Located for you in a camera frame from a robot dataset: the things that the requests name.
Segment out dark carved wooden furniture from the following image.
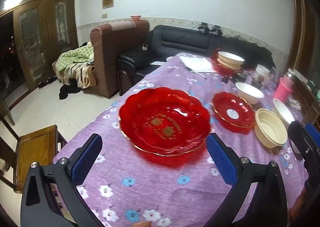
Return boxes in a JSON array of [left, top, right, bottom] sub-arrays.
[[291, 77, 320, 124]]

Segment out light wooden chair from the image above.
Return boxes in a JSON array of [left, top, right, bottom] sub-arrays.
[[0, 107, 67, 194]]

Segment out wooden door frame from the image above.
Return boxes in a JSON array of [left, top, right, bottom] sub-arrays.
[[291, 0, 320, 87]]

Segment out white foam bowl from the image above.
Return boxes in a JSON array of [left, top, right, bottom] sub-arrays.
[[235, 82, 265, 105], [272, 98, 296, 128]]

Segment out white plastic cup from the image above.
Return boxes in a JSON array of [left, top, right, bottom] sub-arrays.
[[255, 64, 271, 83]]

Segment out bottle with pink sleeve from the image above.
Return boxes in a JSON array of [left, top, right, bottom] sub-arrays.
[[274, 68, 296, 100]]

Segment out brown armchair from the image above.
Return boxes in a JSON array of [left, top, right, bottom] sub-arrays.
[[89, 19, 150, 99]]

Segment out white crumpled tissue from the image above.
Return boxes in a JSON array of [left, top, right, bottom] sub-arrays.
[[287, 97, 301, 110]]

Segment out stacked beige bowl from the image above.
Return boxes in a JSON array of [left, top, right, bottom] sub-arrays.
[[216, 57, 243, 71]]

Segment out small red plate with sticker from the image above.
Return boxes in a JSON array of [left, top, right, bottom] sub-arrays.
[[212, 91, 256, 130]]

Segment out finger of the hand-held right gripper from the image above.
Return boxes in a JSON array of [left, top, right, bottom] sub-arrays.
[[305, 122, 320, 147], [288, 121, 316, 165]]

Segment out black pen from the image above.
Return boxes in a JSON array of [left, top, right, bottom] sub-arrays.
[[184, 66, 208, 80]]

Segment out stacked cream bowl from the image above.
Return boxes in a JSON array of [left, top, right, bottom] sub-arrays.
[[217, 51, 245, 64]]

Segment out dark clothes pile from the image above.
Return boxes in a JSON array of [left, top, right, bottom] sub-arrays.
[[58, 78, 82, 100]]

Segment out wooden glass-door cabinet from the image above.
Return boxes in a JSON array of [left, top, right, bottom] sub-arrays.
[[0, 0, 78, 92]]

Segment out large red plastic plate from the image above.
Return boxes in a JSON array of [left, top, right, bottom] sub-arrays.
[[119, 87, 211, 158]]

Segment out green patterned blanket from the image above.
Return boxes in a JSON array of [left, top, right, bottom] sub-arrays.
[[56, 45, 94, 70]]

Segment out cream paper bowl stack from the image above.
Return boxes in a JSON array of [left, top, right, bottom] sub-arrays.
[[254, 108, 288, 148]]

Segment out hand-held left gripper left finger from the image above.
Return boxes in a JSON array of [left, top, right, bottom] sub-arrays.
[[20, 134, 105, 227]]

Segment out white paper sheet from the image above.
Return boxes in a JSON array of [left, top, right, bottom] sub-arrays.
[[179, 56, 213, 73]]

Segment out black leather sofa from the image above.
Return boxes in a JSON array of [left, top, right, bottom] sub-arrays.
[[117, 24, 273, 96]]

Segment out purple floral tablecloth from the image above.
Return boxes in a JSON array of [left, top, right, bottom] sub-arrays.
[[52, 52, 310, 227]]

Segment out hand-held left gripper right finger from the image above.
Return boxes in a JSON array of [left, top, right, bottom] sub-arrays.
[[206, 133, 288, 227]]

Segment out white sheet on sofa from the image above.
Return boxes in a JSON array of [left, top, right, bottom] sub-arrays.
[[149, 60, 171, 68]]

